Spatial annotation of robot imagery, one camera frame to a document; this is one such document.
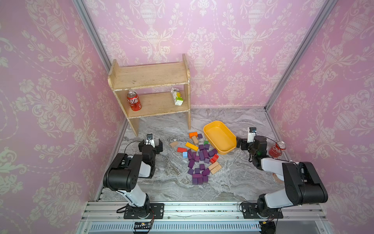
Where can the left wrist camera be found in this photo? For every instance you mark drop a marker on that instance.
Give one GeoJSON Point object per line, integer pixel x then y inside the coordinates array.
{"type": "Point", "coordinates": [149, 137]}

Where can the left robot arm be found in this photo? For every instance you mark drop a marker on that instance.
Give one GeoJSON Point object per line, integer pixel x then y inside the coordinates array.
{"type": "Point", "coordinates": [123, 174]}

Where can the red flat brick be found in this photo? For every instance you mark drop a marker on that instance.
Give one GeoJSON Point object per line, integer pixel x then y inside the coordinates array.
{"type": "Point", "coordinates": [181, 150]}

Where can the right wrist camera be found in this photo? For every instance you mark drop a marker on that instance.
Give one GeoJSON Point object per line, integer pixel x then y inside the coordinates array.
{"type": "Point", "coordinates": [252, 132]}

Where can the tan wood brick left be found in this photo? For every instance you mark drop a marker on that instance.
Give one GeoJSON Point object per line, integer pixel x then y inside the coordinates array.
{"type": "Point", "coordinates": [174, 144]}

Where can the red cola can on table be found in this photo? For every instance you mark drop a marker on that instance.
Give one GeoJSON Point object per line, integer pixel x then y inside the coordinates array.
{"type": "Point", "coordinates": [277, 149]}

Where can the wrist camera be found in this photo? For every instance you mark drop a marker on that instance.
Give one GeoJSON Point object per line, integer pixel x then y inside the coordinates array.
{"type": "Point", "coordinates": [149, 137]}
{"type": "Point", "coordinates": [252, 132]}

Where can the red brick pair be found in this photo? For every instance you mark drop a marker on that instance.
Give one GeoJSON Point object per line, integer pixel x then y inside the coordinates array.
{"type": "Point", "coordinates": [214, 158]}

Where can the purple brick cluster bottom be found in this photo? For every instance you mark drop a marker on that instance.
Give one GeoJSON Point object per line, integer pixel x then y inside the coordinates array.
{"type": "Point", "coordinates": [200, 175]}

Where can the natural wood plank brick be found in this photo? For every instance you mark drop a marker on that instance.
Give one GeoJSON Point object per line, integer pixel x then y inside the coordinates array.
{"type": "Point", "coordinates": [215, 167]}

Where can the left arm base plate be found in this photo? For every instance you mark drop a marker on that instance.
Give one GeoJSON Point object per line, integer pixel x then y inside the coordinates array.
{"type": "Point", "coordinates": [151, 211]}

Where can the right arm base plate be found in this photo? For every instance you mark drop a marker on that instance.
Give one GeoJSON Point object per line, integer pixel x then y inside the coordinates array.
{"type": "Point", "coordinates": [251, 210]}

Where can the aluminium front rail frame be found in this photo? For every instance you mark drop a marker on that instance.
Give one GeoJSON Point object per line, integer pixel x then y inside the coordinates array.
{"type": "Point", "coordinates": [202, 217]}

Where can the wooden two-tier shelf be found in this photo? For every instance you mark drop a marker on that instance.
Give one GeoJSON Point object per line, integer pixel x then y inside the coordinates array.
{"type": "Point", "coordinates": [122, 80]}

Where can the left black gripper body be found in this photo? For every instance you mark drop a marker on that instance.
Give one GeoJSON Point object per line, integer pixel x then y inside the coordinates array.
{"type": "Point", "coordinates": [156, 151]}

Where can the tan wood brick upright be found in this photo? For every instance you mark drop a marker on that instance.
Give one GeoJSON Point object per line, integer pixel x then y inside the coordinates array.
{"type": "Point", "coordinates": [195, 140]}

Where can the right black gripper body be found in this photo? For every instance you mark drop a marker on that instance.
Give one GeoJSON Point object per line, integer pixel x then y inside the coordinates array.
{"type": "Point", "coordinates": [246, 146]}

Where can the green white juice carton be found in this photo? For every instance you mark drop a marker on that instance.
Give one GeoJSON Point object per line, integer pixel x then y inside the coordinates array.
{"type": "Point", "coordinates": [177, 97]}

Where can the yellow plastic storage bin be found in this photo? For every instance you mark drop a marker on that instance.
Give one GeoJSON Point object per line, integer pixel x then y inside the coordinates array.
{"type": "Point", "coordinates": [220, 137]}

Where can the red cola can on shelf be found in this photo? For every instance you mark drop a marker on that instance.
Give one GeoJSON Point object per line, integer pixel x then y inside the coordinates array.
{"type": "Point", "coordinates": [134, 101]}

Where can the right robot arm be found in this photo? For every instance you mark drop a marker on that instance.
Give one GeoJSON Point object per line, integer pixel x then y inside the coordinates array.
{"type": "Point", "coordinates": [302, 184]}

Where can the yellow long brick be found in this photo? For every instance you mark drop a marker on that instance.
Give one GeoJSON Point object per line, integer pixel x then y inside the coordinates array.
{"type": "Point", "coordinates": [192, 146]}

